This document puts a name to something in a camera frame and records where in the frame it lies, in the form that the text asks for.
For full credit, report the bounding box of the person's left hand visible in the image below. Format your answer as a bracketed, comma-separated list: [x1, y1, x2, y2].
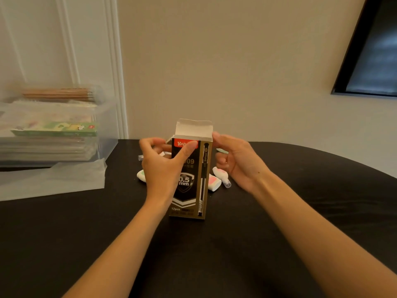
[139, 137, 198, 208]

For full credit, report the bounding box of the person's right hand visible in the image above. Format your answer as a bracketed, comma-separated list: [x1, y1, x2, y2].
[212, 132, 272, 196]

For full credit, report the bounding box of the white pink correction tape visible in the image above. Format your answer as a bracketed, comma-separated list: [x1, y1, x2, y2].
[138, 151, 165, 161]
[208, 173, 222, 192]
[212, 166, 232, 189]

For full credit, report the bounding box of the black gold pen box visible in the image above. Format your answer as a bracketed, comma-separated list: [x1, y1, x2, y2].
[169, 118, 214, 220]

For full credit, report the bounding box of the clear plastic storage bin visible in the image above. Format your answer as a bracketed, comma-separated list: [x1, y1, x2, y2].
[0, 84, 120, 168]

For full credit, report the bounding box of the translucent plastic sheet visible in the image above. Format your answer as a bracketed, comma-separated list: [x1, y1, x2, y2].
[0, 158, 108, 202]

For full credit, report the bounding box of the green pencil box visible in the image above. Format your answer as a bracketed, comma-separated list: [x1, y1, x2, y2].
[11, 122, 98, 137]

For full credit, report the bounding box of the bundle of wooden pencils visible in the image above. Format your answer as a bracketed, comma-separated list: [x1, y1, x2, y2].
[23, 87, 95, 102]

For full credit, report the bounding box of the person's left forearm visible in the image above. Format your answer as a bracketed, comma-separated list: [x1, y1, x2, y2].
[63, 198, 168, 298]

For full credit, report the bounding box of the person's right forearm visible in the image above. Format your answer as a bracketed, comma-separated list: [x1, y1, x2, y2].
[253, 176, 397, 298]

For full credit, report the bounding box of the black wall television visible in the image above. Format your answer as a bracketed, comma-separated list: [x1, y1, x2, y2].
[331, 0, 397, 98]

